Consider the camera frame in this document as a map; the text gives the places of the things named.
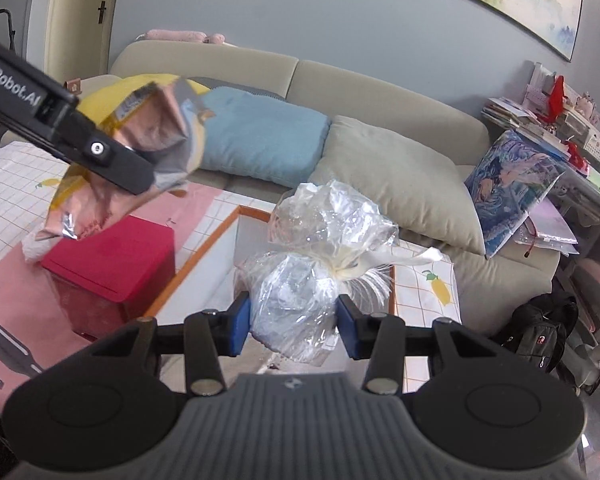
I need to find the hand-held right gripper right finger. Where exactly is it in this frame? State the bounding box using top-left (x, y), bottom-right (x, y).
top-left (336, 294), bottom-right (491, 395)

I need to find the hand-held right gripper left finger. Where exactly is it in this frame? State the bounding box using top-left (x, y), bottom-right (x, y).
top-left (107, 291), bottom-right (252, 395)

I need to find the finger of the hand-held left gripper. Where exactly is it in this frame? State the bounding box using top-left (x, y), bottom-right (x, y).
top-left (10, 106), bottom-right (157, 195)

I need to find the orange cardboard box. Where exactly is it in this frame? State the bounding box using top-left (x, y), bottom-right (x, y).
top-left (150, 204), bottom-right (398, 376)

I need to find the clear plastic bag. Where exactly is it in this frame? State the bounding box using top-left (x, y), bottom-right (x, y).
top-left (235, 179), bottom-right (453, 365)

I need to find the yellow snack packet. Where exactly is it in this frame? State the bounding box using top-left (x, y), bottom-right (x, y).
top-left (22, 74), bottom-right (216, 263)

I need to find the yellow pillow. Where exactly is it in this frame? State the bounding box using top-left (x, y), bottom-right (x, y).
top-left (77, 74), bottom-right (212, 128)

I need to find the red lidded clear box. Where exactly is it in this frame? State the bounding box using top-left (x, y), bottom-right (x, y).
top-left (41, 215), bottom-right (177, 341)

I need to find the cream door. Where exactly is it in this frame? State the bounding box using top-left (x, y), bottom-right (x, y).
top-left (45, 0), bottom-right (126, 81)

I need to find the printed checked tablecloth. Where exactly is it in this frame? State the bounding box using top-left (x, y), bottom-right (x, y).
top-left (0, 140), bottom-right (463, 416)

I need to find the pink plush toy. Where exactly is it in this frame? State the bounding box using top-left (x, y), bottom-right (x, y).
top-left (135, 29), bottom-right (227, 46)

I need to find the grey-green pillow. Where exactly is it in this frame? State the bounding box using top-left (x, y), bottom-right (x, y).
top-left (307, 115), bottom-right (486, 256)

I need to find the blue pillow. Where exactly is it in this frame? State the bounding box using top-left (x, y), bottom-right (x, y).
top-left (200, 86), bottom-right (332, 188)

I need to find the black backpack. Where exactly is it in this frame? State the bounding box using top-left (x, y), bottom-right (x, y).
top-left (500, 292), bottom-right (581, 376)

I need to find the anime printed pillow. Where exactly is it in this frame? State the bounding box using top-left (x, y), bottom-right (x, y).
top-left (464, 129), bottom-right (567, 260)

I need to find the purple clear folder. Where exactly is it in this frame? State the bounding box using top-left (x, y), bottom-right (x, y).
top-left (515, 197), bottom-right (580, 258)

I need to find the beige fabric sofa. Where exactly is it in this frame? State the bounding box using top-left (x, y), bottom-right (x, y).
top-left (107, 40), bottom-right (563, 336)

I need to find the pink office chair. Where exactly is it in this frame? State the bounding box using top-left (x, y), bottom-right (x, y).
top-left (555, 257), bottom-right (600, 396)

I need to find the stack of papers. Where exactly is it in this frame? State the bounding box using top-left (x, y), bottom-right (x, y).
top-left (481, 96), bottom-right (538, 128)

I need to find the grey study desk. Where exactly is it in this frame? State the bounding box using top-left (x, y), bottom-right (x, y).
top-left (555, 155), bottom-right (600, 211)

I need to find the small red ornament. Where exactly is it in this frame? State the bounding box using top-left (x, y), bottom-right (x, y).
top-left (565, 141), bottom-right (588, 171)

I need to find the red hanging ornament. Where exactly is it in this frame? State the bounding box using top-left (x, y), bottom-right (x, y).
top-left (537, 75), bottom-right (566, 123)

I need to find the desk calendar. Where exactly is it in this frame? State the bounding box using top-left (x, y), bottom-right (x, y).
top-left (582, 130), bottom-right (600, 163)

